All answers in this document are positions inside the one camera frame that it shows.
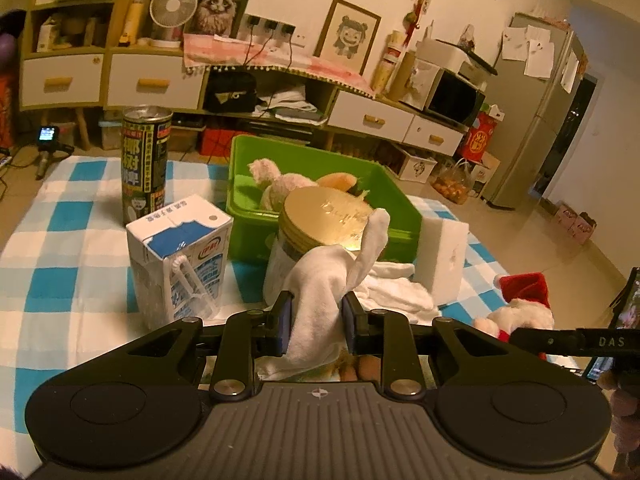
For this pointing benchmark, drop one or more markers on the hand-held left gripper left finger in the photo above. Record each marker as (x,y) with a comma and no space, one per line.
(284,322)

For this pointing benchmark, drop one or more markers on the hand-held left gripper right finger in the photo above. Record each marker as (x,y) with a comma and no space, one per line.
(350,325)

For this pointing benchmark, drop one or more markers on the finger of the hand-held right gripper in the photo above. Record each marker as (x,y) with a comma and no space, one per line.
(575,341)

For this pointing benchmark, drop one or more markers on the white towel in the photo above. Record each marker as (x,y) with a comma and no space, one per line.
(320,280)

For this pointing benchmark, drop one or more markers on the santa plush toy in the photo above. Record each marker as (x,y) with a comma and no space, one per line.
(525,295)

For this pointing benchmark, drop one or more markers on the green plastic bin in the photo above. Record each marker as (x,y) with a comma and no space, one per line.
(250,235)

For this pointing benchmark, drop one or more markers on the person's right hand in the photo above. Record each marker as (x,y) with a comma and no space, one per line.
(625,410)

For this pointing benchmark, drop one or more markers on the pink boxes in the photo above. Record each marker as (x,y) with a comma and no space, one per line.
(575,222)

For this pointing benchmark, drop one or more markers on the glass jar with gold lid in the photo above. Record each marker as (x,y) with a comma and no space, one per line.
(325,215)

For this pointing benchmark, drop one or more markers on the white sponge block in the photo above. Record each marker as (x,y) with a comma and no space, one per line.
(442,260)

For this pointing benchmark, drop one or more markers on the blue and white milk carton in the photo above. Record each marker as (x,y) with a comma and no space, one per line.
(170,260)

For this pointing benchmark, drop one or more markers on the cream and grey plush toy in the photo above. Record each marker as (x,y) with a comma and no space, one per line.
(280,185)

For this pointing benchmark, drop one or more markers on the orange plush toy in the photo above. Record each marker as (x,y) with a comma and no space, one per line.
(335,181)

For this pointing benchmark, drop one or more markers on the plastic bag of oranges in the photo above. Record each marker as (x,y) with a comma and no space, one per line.
(452,185)

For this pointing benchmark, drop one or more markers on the white printed storage box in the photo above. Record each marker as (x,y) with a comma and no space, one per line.
(417,165)

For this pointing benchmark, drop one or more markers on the cardboard box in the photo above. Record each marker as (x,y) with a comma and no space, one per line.
(485,172)

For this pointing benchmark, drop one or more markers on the silver refrigerator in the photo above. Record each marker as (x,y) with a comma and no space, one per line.
(520,135)

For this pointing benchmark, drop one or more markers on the tall dark drink can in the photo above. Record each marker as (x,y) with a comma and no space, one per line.
(147,160)

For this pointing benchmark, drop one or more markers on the blue white checked blanket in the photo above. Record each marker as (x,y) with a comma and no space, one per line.
(75,270)

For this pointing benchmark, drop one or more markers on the low wooden cabinet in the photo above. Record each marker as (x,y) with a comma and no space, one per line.
(320,110)

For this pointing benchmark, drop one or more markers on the pile of clothes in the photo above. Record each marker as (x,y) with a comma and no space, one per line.
(290,102)

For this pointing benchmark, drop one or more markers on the red gift box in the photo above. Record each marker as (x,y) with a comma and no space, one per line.
(477,140)

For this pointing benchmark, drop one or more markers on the black bag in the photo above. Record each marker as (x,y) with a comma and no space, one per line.
(230,92)

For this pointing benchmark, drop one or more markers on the white paper sheet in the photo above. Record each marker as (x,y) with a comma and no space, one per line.
(540,57)
(570,72)
(515,45)

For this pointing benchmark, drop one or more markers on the microwave oven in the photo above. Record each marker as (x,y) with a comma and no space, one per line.
(452,97)

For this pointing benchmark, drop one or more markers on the paper tubes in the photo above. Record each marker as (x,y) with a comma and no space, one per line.
(392,65)

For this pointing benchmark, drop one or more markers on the pink table runner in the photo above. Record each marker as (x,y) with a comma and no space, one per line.
(210,50)

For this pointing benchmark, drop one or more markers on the white appliance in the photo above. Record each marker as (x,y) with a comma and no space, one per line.
(450,55)

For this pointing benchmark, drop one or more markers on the framed cartoon girl picture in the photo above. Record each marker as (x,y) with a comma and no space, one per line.
(347,35)

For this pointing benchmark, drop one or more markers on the small white desk fan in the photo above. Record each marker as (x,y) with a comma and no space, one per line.
(172,7)

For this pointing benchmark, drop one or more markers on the wooden shelf cabinet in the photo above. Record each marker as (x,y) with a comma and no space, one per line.
(112,25)

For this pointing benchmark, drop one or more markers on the wall sockets with black plugs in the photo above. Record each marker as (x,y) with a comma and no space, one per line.
(270,25)

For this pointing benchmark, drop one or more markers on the action camera on tripod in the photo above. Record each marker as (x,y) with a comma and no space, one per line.
(47,135)

